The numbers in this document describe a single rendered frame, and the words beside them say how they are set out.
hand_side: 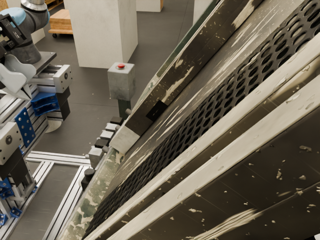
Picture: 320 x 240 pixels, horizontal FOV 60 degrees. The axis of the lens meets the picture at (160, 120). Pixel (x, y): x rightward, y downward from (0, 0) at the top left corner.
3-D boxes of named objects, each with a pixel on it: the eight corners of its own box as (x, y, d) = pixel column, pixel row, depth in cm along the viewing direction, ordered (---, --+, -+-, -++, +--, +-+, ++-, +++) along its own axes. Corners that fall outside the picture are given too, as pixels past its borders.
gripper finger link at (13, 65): (46, 92, 56) (14, 52, 51) (25, 101, 58) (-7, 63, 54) (53, 84, 58) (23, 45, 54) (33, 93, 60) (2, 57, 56)
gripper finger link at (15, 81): (38, 100, 53) (3, 58, 49) (17, 109, 55) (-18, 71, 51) (46, 92, 56) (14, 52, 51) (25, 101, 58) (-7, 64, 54)
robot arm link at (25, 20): (-1, 44, 127) (-12, 13, 119) (17, 34, 138) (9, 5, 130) (22, 46, 125) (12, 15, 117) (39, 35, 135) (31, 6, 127)
